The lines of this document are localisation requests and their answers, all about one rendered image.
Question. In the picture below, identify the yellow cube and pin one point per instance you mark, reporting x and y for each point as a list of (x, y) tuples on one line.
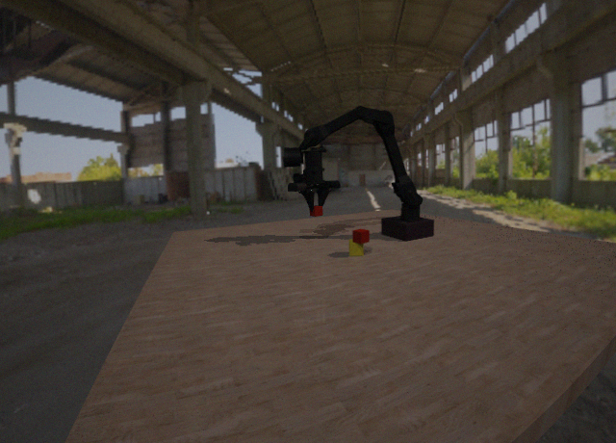
[(355, 249)]

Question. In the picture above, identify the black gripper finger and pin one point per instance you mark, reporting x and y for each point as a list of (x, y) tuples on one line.
[(309, 196), (322, 195)]

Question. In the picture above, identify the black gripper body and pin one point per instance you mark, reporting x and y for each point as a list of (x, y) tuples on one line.
[(313, 177)]

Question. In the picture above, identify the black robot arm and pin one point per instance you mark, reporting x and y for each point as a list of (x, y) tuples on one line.
[(384, 125)]

